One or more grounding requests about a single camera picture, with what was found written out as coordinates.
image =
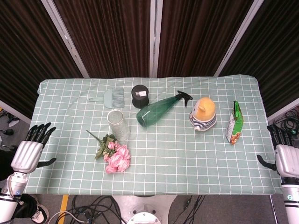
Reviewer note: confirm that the green checkered tablecloth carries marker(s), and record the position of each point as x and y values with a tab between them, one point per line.
163	158

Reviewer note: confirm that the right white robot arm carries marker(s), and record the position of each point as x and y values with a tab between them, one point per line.
290	200

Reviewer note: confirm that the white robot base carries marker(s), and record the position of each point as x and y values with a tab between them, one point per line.
144	210

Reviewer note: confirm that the black and white sneaker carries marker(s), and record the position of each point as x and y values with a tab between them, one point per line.
38	213

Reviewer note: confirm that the black cylindrical can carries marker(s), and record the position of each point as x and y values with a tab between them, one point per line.
140	95

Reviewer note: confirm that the light green dust brush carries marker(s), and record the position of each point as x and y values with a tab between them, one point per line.
112	97

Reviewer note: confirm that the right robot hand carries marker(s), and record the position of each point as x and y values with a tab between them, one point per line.
283	154

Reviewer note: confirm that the green spray bottle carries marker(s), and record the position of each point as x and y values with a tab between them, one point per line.
158	112

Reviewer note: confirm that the green snack bag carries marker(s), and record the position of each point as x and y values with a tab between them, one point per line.
234	126

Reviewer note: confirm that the clear glass vase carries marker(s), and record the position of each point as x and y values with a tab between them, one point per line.
118	126

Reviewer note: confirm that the grey metal frame post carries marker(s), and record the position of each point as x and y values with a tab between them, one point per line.
65	37
154	37
236	39

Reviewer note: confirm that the pink artificial flower bouquet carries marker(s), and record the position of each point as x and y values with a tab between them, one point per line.
114	154

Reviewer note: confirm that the orange and striped toy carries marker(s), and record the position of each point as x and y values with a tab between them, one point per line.
203	114

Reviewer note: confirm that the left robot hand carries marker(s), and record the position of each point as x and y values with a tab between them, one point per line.
28	152

